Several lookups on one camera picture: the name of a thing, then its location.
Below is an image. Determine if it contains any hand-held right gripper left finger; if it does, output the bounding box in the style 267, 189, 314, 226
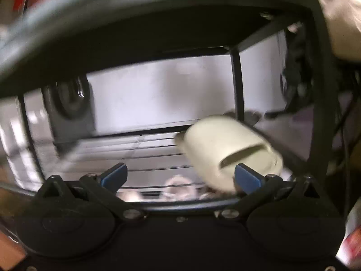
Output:
37, 162, 147, 222

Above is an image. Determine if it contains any white red plastic bag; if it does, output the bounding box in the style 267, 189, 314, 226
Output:
337, 203, 361, 269

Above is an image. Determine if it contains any pale narrow shoe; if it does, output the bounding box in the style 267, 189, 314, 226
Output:
116, 189, 141, 202

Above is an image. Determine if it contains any grey speaker box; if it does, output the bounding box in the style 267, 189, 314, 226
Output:
42, 75, 96, 150

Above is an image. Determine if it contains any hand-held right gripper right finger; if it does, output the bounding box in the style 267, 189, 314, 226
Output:
216, 163, 322, 222

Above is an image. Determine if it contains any white pink patterned shoe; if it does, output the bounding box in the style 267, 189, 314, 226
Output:
162, 175, 198, 201
197, 188, 226, 201

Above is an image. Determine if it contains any black metal shoe rack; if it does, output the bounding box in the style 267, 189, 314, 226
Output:
0, 0, 342, 212

